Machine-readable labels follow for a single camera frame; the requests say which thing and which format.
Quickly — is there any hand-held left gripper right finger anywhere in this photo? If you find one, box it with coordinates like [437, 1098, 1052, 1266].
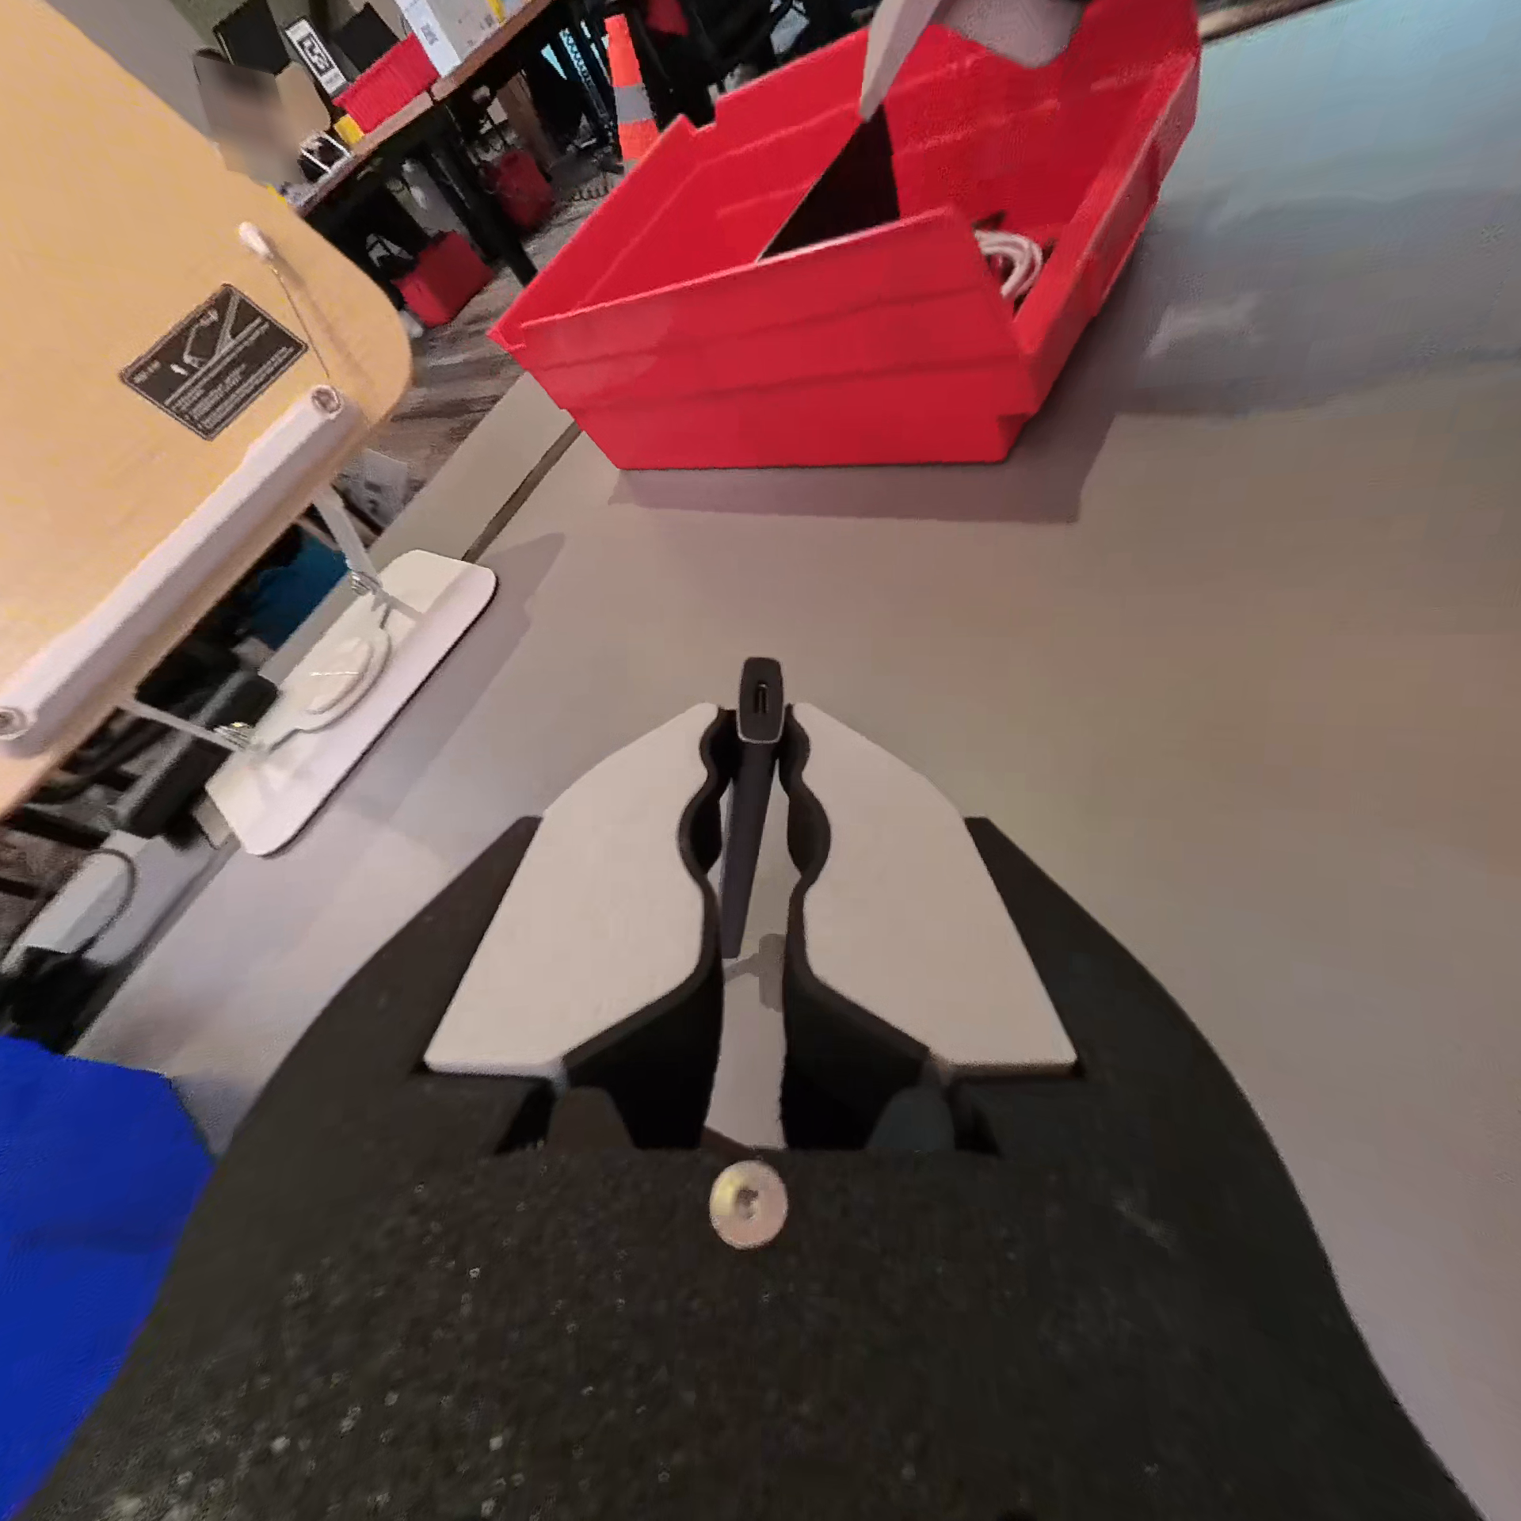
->
[779, 701, 1079, 1150]

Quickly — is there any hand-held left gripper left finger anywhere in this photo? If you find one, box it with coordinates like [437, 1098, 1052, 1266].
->
[424, 701, 726, 1150]

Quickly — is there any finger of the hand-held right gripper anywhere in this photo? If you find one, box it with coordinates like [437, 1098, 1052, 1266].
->
[951, 0, 1088, 69]
[858, 0, 953, 122]

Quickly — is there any red plastic bin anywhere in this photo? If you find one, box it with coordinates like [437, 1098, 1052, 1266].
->
[489, 0, 1202, 471]

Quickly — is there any blue plastic bin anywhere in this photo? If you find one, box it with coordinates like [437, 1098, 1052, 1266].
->
[0, 1032, 217, 1521]

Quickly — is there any orange traffic cone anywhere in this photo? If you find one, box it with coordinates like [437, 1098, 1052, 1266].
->
[601, 13, 663, 165]

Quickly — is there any wooden table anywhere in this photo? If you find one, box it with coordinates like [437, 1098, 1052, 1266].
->
[292, 0, 619, 286]

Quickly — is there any white power strip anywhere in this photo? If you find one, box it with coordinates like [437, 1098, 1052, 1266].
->
[6, 837, 150, 964]

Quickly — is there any red crate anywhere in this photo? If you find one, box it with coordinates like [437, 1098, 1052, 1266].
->
[335, 33, 444, 134]

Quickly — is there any wooden laptop stand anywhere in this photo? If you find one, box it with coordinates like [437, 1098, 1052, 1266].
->
[0, 0, 498, 857]

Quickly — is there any white cable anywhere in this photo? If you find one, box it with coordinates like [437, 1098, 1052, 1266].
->
[974, 223, 1050, 301]

